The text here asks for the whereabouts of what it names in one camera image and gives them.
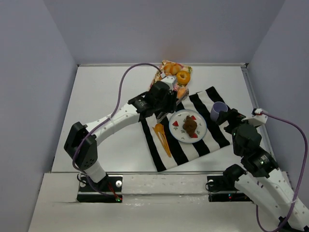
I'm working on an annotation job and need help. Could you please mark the watermelon pattern plate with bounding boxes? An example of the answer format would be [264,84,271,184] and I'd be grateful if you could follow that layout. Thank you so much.
[169,110,207,144]

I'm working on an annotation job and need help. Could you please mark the small round bread roll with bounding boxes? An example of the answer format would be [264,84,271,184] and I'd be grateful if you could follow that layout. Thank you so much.
[177,87,186,99]

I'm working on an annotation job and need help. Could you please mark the orange plastic knife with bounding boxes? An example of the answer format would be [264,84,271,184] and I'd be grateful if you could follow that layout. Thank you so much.
[160,132,171,158]

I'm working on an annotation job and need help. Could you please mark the orange plastic fork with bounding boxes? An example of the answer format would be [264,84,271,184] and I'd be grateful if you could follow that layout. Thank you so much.
[153,123,171,158]

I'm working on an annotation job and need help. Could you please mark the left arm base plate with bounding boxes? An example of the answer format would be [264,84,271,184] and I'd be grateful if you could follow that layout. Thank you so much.
[76,174,123,203]

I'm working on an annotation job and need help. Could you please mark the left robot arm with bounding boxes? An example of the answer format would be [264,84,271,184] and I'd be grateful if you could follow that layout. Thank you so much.
[64,80,178,193]

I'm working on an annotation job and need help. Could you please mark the orange bagel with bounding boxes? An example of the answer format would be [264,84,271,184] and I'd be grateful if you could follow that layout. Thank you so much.
[176,71,191,85]

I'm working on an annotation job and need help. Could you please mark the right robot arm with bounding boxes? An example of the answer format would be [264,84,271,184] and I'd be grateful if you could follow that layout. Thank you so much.
[216,108,309,232]

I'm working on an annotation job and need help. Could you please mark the orange plastic spoon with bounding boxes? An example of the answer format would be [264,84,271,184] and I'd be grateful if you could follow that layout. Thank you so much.
[155,123,165,147]

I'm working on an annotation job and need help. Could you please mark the brown chocolate croissant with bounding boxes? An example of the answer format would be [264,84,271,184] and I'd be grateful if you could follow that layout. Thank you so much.
[183,116,197,138]

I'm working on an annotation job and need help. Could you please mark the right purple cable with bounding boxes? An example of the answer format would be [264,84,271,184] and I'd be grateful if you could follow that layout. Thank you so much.
[258,110,309,232]

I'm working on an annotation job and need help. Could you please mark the black white striped cloth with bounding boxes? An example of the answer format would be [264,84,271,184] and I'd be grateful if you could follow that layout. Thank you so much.
[141,87,231,172]

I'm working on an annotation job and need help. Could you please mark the large striped bread roll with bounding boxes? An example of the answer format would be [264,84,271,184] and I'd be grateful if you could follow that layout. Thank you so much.
[164,62,182,75]

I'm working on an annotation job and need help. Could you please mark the metal serving tongs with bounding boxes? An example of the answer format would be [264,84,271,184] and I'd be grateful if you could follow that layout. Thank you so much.
[156,88,189,123]

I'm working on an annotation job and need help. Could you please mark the floral rectangular tray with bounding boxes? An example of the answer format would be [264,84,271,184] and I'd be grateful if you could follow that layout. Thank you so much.
[150,60,193,92]

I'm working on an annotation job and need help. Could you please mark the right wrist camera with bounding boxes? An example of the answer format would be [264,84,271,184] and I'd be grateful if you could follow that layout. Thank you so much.
[241,108,268,128]

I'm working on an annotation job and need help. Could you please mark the lilac plastic cup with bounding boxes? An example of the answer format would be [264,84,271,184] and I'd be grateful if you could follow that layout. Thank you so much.
[210,101,228,122]

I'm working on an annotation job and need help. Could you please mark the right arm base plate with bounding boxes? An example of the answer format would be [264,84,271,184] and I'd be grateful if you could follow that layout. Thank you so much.
[205,175,252,203]

